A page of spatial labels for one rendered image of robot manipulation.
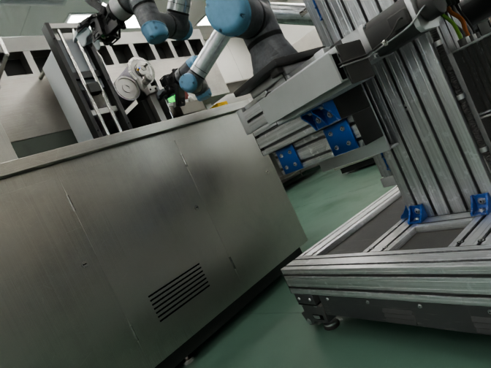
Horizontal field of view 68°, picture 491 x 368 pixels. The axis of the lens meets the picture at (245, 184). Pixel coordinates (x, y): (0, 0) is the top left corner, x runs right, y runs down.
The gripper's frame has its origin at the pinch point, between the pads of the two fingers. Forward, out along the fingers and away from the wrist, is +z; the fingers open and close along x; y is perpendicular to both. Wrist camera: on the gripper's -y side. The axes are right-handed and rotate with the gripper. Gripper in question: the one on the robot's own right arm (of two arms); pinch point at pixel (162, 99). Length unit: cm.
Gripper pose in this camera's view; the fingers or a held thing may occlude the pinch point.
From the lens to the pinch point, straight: 200.9
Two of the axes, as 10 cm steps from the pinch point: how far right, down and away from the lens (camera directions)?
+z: -6.4, 2.6, 7.2
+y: -4.2, -9.1, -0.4
